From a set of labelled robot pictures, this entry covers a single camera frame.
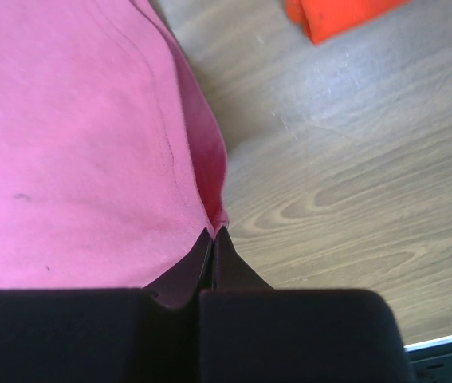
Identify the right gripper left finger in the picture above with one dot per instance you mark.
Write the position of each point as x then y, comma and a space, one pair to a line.
106, 335

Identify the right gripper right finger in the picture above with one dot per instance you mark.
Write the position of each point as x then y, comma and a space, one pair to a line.
250, 332

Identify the pink t-shirt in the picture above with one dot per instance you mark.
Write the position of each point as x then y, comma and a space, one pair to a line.
111, 160

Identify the folded orange t-shirt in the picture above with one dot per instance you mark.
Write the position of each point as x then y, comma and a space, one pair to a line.
322, 20

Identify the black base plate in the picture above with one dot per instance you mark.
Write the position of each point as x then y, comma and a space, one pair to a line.
432, 364

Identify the aluminium front rail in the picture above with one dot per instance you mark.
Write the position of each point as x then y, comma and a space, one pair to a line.
429, 343

